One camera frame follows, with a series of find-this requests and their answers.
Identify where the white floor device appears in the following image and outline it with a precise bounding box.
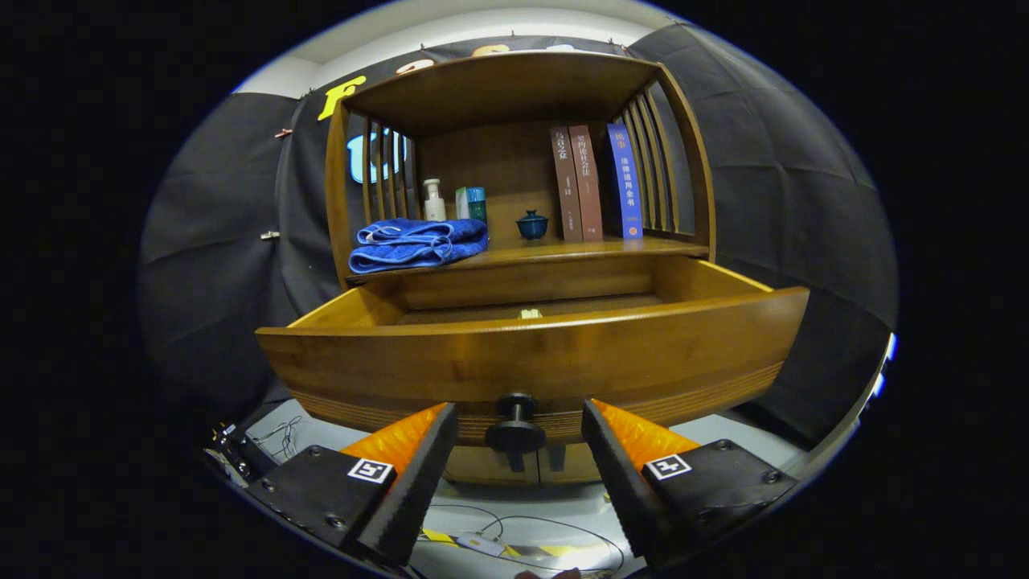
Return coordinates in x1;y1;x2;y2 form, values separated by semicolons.
457;532;506;557

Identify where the blue book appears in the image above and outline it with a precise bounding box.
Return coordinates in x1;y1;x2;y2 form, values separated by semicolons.
605;122;645;240

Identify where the wooden drawer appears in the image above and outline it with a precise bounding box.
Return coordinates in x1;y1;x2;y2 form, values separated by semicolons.
255;256;810;475

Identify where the blue folded towel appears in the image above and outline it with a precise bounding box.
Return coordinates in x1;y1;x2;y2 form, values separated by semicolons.
348;217;490;275

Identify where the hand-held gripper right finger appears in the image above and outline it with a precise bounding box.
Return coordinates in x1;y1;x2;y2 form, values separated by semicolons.
580;398;801;568

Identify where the dark brown book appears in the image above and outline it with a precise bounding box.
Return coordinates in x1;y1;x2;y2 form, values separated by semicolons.
550;125;584;243

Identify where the reddish brown book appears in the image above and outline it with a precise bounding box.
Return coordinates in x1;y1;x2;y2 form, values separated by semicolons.
568;124;604;241

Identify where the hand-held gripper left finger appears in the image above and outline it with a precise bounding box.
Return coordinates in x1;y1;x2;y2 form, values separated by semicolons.
245;402;459;566

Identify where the black floor cable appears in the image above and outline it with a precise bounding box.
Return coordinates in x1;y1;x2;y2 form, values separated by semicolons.
249;414;304;459
418;503;628;573

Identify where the wooden cabinet door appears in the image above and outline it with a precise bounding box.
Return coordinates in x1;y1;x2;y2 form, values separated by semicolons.
445;446;541;486
540;445;613;485

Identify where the wooden countertop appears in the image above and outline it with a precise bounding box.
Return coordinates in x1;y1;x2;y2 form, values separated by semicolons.
346;236;708;284

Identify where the wooden cabinet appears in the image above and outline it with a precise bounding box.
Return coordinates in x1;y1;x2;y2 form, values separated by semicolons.
324;50;718;487

